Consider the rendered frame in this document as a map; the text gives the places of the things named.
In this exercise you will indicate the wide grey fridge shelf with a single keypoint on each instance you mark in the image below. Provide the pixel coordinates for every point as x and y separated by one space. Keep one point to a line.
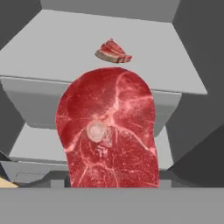
58 52

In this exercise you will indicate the small raw steak piece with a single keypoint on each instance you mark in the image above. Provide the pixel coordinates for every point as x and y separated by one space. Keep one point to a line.
112 53

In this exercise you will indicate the large raw red steak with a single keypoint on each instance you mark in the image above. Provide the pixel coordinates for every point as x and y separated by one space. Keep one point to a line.
122 116

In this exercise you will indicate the grey fridge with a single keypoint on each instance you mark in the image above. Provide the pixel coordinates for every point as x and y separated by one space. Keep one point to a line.
198 87

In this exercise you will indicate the narrow grey fridge shelf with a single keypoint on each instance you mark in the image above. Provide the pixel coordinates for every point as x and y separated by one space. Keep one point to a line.
38 148

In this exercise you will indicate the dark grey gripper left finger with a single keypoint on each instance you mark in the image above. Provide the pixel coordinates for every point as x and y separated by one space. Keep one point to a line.
58 178

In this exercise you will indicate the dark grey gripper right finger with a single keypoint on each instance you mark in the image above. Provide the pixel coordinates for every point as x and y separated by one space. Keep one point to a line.
165 178

